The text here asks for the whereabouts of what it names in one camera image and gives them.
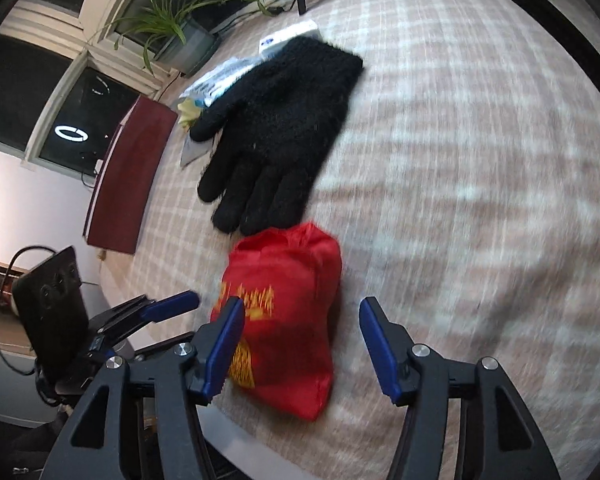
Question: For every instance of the yellow-green folded item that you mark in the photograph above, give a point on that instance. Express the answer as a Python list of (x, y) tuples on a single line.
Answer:
[(187, 112)]

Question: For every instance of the grey pouch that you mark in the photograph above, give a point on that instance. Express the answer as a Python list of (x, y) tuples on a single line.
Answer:
[(192, 152)]

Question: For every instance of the red orange packet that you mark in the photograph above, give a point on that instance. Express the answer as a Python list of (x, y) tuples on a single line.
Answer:
[(290, 320)]

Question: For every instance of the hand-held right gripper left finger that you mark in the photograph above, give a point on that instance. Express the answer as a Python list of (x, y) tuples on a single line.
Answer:
[(225, 345)]

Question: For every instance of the white window frame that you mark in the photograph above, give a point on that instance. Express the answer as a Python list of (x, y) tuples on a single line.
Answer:
[(50, 25)]

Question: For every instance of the potted green plant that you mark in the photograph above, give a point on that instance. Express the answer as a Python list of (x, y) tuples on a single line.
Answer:
[(187, 40)]

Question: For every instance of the black fuzzy glove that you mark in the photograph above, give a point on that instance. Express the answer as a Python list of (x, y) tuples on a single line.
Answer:
[(280, 120)]

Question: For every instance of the small white box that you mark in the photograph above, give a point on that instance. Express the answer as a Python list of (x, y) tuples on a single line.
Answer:
[(292, 34)]

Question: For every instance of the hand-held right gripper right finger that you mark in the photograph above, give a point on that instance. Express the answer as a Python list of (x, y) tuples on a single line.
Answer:
[(380, 350)]

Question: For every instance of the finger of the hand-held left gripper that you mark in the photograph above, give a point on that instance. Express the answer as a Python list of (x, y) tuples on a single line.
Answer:
[(175, 302), (155, 349)]

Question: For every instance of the white and blue packet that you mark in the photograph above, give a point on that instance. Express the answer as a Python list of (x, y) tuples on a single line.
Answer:
[(220, 82)]

